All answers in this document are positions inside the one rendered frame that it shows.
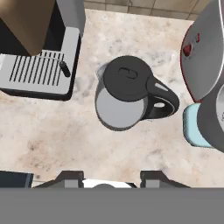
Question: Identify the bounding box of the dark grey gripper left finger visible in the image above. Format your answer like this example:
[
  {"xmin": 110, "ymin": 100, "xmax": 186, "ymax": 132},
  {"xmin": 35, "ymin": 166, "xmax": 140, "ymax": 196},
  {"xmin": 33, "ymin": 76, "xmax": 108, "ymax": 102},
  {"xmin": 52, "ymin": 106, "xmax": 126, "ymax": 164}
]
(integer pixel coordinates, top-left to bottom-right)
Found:
[{"xmin": 31, "ymin": 170, "xmax": 85, "ymax": 189}]

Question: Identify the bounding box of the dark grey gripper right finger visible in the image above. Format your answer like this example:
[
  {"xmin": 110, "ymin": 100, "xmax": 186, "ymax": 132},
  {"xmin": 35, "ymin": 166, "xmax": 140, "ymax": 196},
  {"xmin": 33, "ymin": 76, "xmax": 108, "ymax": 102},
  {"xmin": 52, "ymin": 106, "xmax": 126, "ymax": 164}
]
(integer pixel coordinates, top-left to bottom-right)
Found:
[{"xmin": 139, "ymin": 170, "xmax": 193, "ymax": 189}]

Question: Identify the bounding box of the dark blue cupboard front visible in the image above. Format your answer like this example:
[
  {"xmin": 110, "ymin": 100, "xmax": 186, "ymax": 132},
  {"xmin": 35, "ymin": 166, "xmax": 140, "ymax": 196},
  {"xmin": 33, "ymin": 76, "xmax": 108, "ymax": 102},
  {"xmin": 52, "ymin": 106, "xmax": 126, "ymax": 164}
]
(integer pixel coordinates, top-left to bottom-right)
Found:
[{"xmin": 0, "ymin": 171, "xmax": 35, "ymax": 189}]

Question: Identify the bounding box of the grey and red small appliance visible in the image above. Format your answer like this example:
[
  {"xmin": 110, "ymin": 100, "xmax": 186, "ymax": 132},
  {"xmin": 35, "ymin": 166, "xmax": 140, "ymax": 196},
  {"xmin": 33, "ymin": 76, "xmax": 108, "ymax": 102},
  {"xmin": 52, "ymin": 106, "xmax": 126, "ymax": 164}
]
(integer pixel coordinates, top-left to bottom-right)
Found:
[{"xmin": 179, "ymin": 0, "xmax": 224, "ymax": 103}]

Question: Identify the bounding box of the silver and black electric kettle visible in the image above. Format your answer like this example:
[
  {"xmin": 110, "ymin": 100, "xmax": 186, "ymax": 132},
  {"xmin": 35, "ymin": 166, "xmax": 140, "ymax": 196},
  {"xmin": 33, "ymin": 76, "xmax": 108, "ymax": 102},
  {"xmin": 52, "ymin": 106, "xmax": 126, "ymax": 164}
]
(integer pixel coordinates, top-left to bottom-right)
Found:
[{"xmin": 94, "ymin": 55, "xmax": 181, "ymax": 132}]

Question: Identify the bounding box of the silver and black coffee machine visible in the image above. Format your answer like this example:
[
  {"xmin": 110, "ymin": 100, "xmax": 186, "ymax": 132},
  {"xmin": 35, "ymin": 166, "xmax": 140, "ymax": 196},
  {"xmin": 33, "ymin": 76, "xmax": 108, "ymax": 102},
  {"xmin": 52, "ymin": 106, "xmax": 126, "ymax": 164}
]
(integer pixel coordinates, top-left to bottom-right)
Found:
[{"xmin": 0, "ymin": 0, "xmax": 87, "ymax": 102}]

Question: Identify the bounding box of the white round thing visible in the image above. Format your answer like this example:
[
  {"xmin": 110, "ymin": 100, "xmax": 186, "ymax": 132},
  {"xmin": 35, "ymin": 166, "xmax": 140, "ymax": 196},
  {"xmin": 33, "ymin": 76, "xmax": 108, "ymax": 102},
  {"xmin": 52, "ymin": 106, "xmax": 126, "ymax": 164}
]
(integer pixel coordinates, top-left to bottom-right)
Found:
[{"xmin": 82, "ymin": 178, "xmax": 138, "ymax": 189}]

